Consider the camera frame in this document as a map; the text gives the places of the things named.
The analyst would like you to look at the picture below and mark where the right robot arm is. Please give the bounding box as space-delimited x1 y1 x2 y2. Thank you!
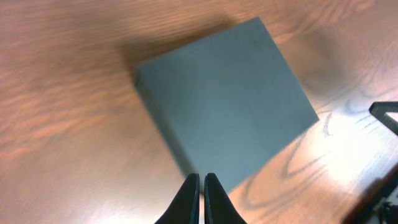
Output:
342 101 397 224

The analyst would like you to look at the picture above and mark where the dark green box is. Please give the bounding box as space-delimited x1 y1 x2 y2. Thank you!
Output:
136 17 318 191

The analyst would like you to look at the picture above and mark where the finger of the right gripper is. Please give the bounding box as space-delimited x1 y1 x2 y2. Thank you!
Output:
369 101 397 135

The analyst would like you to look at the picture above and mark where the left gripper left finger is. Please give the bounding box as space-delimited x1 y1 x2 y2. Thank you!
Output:
155 174 200 224

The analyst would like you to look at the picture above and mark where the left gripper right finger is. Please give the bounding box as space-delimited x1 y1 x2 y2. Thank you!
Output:
204 173 246 224

